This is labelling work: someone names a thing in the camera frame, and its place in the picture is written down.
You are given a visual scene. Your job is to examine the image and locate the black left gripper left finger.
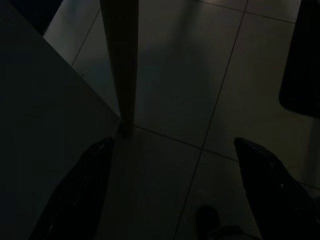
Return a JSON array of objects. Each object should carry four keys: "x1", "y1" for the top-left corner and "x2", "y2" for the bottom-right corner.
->
[{"x1": 29, "y1": 136, "x2": 115, "y2": 240}]

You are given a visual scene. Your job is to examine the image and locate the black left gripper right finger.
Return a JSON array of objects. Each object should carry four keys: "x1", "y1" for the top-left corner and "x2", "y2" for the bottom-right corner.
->
[{"x1": 233, "y1": 136, "x2": 320, "y2": 240}]

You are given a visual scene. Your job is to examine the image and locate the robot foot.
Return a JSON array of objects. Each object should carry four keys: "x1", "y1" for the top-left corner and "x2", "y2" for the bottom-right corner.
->
[{"x1": 197, "y1": 204, "x2": 253, "y2": 240}]

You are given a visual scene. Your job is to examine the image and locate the black cabinet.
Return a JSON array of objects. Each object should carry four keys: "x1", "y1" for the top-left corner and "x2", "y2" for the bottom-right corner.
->
[{"x1": 278, "y1": 0, "x2": 320, "y2": 119}]

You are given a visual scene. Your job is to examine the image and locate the light wooden table leg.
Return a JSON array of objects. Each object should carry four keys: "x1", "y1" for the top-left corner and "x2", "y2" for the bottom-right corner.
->
[{"x1": 99, "y1": 0, "x2": 140, "y2": 138}]

